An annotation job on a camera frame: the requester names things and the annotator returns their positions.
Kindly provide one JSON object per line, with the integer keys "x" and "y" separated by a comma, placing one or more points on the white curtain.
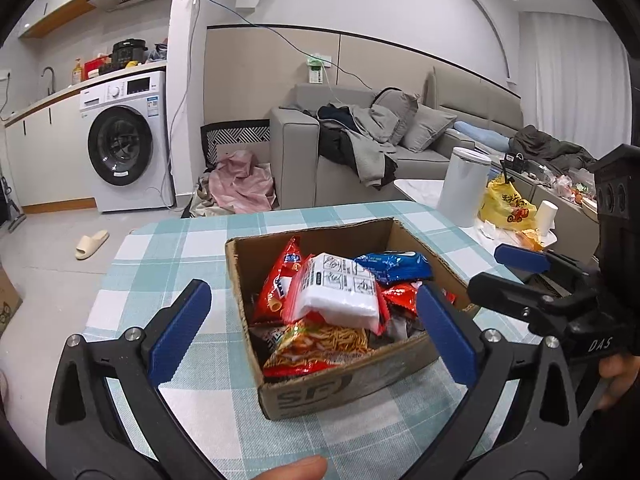
{"x": 575, "y": 75}

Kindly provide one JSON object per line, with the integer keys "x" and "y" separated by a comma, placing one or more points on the grey sofa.
{"x": 295, "y": 160}

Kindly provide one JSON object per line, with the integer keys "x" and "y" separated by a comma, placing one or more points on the white red-edged packet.
{"x": 340, "y": 290}

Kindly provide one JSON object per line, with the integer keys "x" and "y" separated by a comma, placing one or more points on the dark grey pillow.
{"x": 400, "y": 107}

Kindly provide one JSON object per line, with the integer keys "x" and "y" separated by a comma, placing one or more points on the dark blanket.
{"x": 550, "y": 147}

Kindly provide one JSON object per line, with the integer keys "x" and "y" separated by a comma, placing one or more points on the beige slipper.
{"x": 92, "y": 245}

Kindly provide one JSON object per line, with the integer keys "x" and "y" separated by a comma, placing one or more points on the checked tablecloth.
{"x": 175, "y": 245}

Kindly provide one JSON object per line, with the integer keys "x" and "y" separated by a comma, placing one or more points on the red cone snack packet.
{"x": 280, "y": 285}

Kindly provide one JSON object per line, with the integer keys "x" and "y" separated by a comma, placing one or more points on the black jacket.
{"x": 335, "y": 145}

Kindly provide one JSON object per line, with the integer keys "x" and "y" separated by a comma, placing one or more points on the white kitchen counter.
{"x": 40, "y": 155}

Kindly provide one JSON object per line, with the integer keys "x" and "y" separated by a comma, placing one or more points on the grey mop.
{"x": 15, "y": 215}

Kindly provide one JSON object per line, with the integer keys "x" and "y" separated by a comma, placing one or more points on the metal faucet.
{"x": 48, "y": 77}

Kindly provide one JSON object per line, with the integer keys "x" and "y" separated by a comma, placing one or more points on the red noodle snack packet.
{"x": 320, "y": 347}

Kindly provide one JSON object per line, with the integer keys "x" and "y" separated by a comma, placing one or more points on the light grey pillow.
{"x": 430, "y": 127}

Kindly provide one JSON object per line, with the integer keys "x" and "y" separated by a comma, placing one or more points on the brown cardboard box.
{"x": 325, "y": 395}

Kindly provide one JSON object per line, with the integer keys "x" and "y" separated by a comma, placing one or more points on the white paper cup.
{"x": 546, "y": 217}

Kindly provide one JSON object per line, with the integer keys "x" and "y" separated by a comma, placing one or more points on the blue cookie packet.
{"x": 395, "y": 267}

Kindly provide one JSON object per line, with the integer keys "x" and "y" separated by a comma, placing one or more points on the person's left hand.
{"x": 290, "y": 470}

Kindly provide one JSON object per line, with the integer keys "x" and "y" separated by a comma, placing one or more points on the grey garment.
{"x": 370, "y": 145}

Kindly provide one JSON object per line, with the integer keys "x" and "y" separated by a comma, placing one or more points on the yellow bottle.
{"x": 77, "y": 74}

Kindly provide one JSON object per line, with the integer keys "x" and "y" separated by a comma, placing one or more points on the yellow plastic bag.
{"x": 510, "y": 205}

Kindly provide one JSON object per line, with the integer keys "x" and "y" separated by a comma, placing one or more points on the white washing machine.
{"x": 125, "y": 140}

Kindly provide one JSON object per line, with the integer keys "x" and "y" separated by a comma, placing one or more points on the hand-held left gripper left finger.
{"x": 180, "y": 330}

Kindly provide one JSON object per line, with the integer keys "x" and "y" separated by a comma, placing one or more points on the printed cardboard box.
{"x": 7, "y": 300}

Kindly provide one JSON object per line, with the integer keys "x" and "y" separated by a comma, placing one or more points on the black pressure cooker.
{"x": 130, "y": 54}

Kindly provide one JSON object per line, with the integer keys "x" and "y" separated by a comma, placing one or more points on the red cookie packet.
{"x": 402, "y": 300}
{"x": 448, "y": 296}

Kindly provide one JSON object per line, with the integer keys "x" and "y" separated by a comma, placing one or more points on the white trash bin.
{"x": 462, "y": 190}

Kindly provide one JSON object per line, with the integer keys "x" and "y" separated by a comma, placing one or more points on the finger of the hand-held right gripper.
{"x": 520, "y": 258}
{"x": 505, "y": 292}

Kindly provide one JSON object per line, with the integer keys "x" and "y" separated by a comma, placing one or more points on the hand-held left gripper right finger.
{"x": 445, "y": 335}

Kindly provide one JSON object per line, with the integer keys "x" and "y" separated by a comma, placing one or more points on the person's right hand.
{"x": 622, "y": 375}

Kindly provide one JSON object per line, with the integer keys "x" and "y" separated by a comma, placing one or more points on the pink cloth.
{"x": 240, "y": 185}

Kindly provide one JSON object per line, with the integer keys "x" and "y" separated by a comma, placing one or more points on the red box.
{"x": 96, "y": 69}

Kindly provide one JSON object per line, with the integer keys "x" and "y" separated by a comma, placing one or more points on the light blue pillow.
{"x": 480, "y": 134}

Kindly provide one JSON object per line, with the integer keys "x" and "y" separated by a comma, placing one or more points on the white wall device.
{"x": 317, "y": 72}

